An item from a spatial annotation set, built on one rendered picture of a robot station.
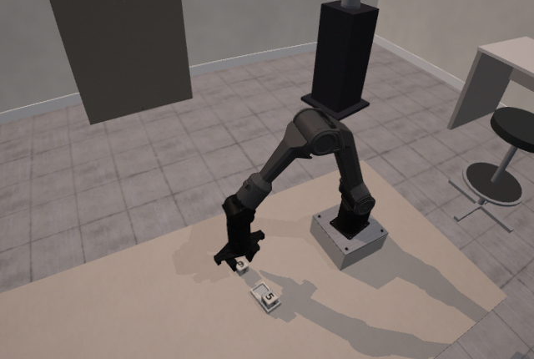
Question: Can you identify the beige digit cube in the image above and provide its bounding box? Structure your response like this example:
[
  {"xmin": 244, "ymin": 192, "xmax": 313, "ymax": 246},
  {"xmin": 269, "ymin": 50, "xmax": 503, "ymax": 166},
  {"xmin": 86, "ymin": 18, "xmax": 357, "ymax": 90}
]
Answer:
[
  {"xmin": 236, "ymin": 258, "xmax": 249, "ymax": 276},
  {"xmin": 261, "ymin": 290, "xmax": 278, "ymax": 310}
]

